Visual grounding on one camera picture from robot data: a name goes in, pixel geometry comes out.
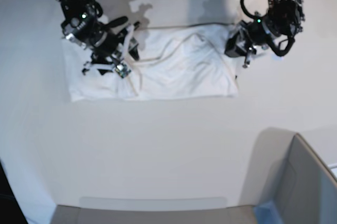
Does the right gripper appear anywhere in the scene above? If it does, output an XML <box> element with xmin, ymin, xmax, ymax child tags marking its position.
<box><xmin>82</xmin><ymin>22</ymin><xmax>140</xmax><ymax>75</ymax></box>

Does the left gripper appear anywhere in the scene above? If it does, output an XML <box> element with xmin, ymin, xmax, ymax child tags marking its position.
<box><xmin>224</xmin><ymin>21</ymin><xmax>266</xmax><ymax>69</ymax></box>

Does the white printed t-shirt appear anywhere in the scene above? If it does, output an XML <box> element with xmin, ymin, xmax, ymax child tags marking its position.
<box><xmin>62</xmin><ymin>24</ymin><xmax>239</xmax><ymax>102</ymax></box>

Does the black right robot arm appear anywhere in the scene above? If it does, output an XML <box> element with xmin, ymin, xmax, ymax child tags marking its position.
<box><xmin>56</xmin><ymin>0</ymin><xmax>140</xmax><ymax>79</ymax></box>

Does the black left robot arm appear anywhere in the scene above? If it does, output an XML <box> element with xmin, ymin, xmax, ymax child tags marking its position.
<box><xmin>224</xmin><ymin>0</ymin><xmax>305</xmax><ymax>69</ymax></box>

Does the grey storage bin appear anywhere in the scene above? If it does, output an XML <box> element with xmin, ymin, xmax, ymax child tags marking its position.
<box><xmin>252</xmin><ymin>133</ymin><xmax>337</xmax><ymax>224</ymax></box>

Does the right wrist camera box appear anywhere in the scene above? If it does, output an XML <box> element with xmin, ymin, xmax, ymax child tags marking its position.
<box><xmin>114</xmin><ymin>63</ymin><xmax>131</xmax><ymax>79</ymax></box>

